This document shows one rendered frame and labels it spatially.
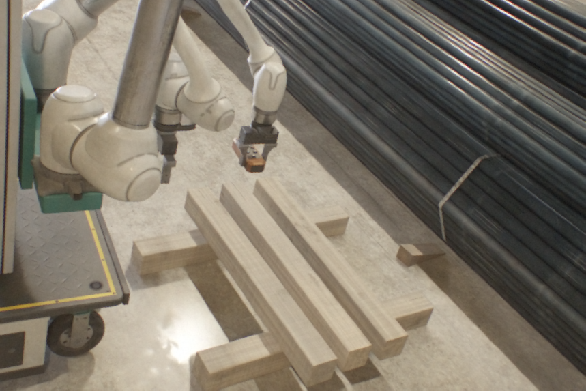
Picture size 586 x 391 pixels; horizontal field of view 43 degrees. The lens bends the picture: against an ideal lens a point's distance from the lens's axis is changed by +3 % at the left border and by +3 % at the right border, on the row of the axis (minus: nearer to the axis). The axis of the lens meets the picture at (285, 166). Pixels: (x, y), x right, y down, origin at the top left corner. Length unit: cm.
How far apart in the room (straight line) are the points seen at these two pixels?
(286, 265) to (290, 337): 36
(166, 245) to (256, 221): 38
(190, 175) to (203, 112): 152
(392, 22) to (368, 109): 45
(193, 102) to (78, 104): 30
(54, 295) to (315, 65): 224
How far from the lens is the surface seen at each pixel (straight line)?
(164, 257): 295
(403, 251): 337
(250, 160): 264
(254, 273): 276
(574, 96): 373
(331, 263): 291
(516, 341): 327
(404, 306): 301
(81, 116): 200
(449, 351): 307
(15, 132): 217
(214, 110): 205
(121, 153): 187
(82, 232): 263
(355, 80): 390
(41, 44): 243
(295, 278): 279
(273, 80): 247
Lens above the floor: 197
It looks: 31 degrees down
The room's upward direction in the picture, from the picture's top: 15 degrees clockwise
